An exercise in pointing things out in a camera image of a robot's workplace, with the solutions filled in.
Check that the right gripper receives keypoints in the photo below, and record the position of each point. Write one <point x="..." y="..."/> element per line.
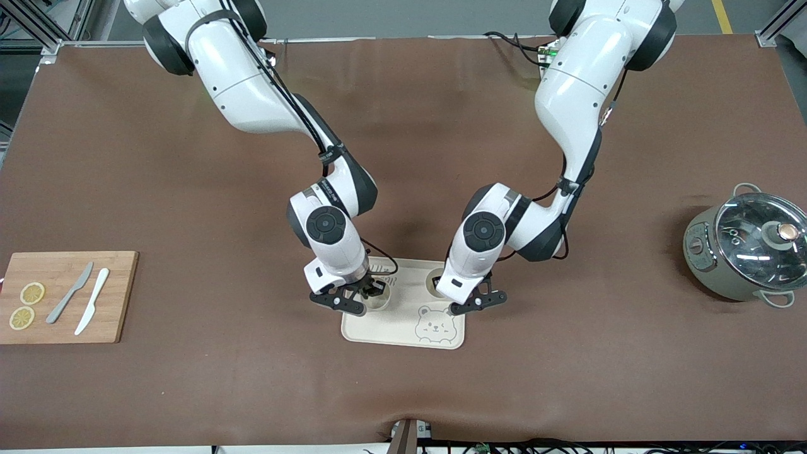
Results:
<point x="367" y="287"/>

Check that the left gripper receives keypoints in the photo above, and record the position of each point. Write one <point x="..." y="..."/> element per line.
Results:
<point x="436" y="281"/>

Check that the white IKEA cup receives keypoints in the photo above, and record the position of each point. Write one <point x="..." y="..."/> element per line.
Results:
<point x="434" y="285"/>
<point x="378" y="305"/>

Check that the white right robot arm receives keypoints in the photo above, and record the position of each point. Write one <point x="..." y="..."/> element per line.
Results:
<point x="239" y="82"/>

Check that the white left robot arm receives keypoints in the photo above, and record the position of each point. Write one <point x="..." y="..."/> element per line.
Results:
<point x="567" y="94"/>

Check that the beige bear print tray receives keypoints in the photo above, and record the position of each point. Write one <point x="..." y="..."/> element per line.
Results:
<point x="391" y="331"/>

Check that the brown table mat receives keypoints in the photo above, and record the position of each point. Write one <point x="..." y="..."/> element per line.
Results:
<point x="403" y="157"/>

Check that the wooden cutting board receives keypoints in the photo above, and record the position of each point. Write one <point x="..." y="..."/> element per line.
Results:
<point x="113" y="315"/>

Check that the white plastic knife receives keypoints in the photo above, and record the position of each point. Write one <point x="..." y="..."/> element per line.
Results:
<point x="94" y="296"/>

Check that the grey-green cooking pot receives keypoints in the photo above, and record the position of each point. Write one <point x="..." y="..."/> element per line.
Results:
<point x="725" y="287"/>

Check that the glass pot lid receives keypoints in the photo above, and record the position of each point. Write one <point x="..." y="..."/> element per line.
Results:
<point x="744" y="252"/>

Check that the grey plastic knife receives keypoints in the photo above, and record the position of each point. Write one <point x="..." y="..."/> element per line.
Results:
<point x="69" y="293"/>

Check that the dried lemon slice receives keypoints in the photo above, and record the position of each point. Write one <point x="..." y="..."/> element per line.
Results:
<point x="22" y="318"/>
<point x="32" y="293"/>

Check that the metal table edge bracket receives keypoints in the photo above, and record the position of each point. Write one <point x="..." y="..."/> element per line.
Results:
<point x="403" y="438"/>

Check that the aluminium frame rail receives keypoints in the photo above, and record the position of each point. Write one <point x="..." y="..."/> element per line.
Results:
<point x="94" y="44"/>

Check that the aluminium frame profile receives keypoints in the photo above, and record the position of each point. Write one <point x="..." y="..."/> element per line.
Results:
<point x="778" y="25"/>

